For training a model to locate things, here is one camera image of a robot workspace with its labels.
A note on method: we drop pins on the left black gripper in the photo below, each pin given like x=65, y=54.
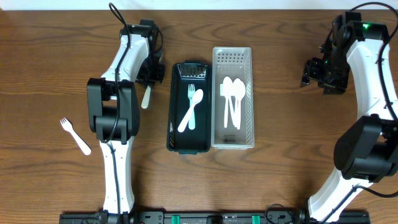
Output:
x=150, y=76

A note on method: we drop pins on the black mounting rail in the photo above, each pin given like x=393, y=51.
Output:
x=271, y=215

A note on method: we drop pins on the dark green plastic basket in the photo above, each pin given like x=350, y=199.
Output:
x=191, y=141

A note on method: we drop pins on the clear white plastic basket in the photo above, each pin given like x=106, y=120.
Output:
x=233, y=62

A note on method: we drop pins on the white plastic fork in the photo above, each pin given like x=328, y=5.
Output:
x=146, y=97
x=67, y=126

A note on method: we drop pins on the mint green plastic fork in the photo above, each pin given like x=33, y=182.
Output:
x=191, y=92

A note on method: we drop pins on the white plastic spoon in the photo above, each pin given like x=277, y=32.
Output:
x=233, y=105
x=240, y=91
x=197, y=98
x=228, y=108

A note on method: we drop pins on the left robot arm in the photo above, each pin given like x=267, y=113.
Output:
x=114, y=103

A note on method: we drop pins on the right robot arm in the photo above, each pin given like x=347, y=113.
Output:
x=367, y=152

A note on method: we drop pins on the white paper label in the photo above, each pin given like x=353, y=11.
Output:
x=221, y=90

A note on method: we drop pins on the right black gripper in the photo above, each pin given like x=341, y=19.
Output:
x=313, y=71

